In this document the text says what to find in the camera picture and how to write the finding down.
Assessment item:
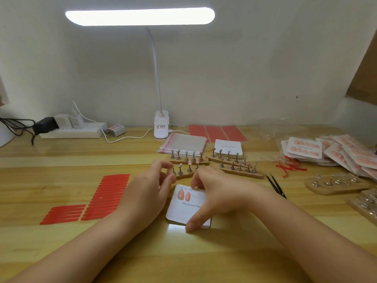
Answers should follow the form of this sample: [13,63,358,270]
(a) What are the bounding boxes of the black power adapter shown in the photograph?
[32,117,59,135]

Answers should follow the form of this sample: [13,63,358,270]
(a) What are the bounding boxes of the pile of red strips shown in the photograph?
[276,160,307,178]

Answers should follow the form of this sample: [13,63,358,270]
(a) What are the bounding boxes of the long row of red tabs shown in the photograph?
[81,173,131,221]

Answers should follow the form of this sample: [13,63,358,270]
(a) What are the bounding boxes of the black cable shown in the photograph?
[0,117,37,145]

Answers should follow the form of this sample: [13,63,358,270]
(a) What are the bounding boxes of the person's right forearm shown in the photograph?
[236,186,377,283]

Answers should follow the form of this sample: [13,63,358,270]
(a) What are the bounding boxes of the black tweezers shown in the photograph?
[265,172,288,200]

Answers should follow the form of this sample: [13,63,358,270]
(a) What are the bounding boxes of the wooden nail stand with holders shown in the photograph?
[170,163,204,181]
[304,173,370,196]
[217,158,264,180]
[170,150,210,166]
[347,188,377,227]
[207,147,248,167]

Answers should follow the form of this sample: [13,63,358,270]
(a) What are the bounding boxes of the white power strip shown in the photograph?
[39,122,108,139]

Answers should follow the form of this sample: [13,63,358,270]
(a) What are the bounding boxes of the pile of packaged nail cards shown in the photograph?
[279,134,377,181]

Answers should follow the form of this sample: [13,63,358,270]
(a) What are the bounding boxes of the white nail display card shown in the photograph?
[166,184,212,230]

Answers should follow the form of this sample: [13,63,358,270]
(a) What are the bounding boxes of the brown cardboard sheet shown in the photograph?
[345,38,377,107]

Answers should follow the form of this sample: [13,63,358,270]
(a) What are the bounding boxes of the short row of red tabs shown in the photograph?
[39,204,87,226]

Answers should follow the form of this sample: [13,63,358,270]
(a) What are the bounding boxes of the white power adapter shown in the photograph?
[54,114,73,130]

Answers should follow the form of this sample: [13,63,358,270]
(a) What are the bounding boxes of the stack of clear plastic bags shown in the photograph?
[158,133,208,154]

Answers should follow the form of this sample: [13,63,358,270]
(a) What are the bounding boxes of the red adhesive sheets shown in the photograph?
[188,124,248,143]

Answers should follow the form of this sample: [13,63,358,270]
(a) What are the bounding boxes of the white desk lamp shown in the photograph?
[65,7,215,142]

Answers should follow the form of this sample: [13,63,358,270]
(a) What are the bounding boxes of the white cable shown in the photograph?
[72,100,189,144]

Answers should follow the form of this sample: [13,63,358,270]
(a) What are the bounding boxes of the small white red-label box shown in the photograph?
[107,124,126,138]

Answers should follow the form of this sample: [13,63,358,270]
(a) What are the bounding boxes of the white usb charger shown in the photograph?
[70,114,85,130]

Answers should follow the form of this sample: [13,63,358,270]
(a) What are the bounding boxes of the person's left forearm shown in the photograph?
[5,213,148,283]

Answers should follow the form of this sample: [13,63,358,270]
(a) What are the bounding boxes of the stack of white cards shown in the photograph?
[214,139,244,160]

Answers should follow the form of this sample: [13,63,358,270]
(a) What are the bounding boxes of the person's left hand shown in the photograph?
[117,159,177,234]

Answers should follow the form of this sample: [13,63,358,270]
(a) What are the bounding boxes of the person's right hand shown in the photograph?
[185,166,267,233]

